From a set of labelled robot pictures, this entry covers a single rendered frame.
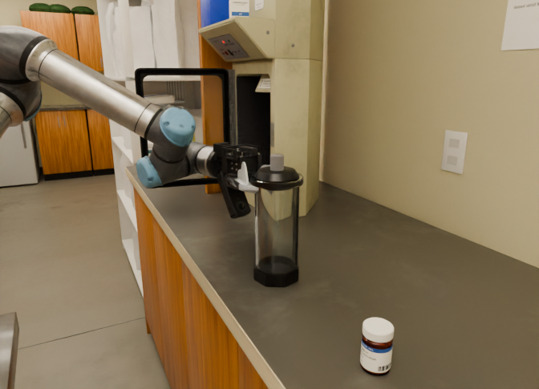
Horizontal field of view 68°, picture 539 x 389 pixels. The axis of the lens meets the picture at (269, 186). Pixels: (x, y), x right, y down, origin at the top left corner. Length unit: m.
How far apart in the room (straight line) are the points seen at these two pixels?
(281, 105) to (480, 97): 0.52
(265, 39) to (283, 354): 0.79
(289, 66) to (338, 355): 0.77
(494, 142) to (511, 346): 0.55
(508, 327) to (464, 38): 0.73
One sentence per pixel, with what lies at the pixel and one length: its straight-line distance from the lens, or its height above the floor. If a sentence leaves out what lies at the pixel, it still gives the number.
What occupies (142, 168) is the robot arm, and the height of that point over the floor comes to 1.16.
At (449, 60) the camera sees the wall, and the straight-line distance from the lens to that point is 1.26.
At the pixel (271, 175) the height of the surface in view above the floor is 1.18.
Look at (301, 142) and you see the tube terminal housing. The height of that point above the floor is 1.17.
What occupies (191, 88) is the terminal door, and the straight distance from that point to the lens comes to 1.40.
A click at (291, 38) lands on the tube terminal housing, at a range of 1.17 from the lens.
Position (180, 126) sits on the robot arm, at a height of 1.26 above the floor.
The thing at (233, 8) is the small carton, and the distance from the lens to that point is 1.21.
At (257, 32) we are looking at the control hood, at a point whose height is 1.47.
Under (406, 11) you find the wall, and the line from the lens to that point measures 1.39.
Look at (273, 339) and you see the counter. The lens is 0.71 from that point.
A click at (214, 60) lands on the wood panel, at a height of 1.42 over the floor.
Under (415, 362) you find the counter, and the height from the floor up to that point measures 0.94.
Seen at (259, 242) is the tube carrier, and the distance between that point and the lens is 0.84.
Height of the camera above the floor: 1.36
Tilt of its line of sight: 15 degrees down
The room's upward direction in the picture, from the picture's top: straight up
